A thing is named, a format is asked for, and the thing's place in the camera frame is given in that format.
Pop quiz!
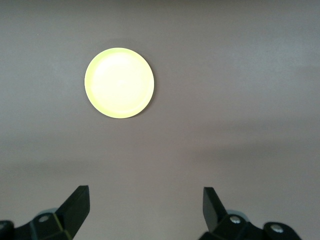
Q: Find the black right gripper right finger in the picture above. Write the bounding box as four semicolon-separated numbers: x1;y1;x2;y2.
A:
198;186;304;240

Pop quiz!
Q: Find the yellow round plate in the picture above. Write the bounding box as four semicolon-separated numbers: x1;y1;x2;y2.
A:
84;46;155;120

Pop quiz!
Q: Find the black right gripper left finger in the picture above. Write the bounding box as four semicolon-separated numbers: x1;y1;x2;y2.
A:
0;185;90;240

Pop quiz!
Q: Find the brown table cover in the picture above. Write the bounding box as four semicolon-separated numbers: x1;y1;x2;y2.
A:
0;0;320;240

